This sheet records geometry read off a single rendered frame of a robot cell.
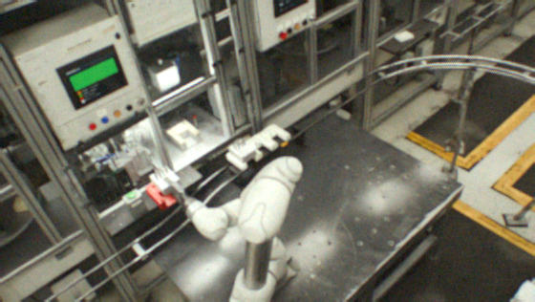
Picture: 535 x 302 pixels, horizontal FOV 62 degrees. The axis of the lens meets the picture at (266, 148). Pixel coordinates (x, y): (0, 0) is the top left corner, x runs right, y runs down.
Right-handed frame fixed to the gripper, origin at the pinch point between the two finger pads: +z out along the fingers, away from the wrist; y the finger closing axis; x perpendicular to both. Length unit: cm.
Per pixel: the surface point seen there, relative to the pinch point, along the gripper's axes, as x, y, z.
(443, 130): -234, -102, -20
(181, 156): -20.5, -13.0, 26.9
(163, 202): 6.0, -7.3, -0.3
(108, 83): 5, 55, 17
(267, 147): -62, -19, 2
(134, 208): 19.0, -6.0, 5.5
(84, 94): 16, 55, 17
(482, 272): -133, -100, -112
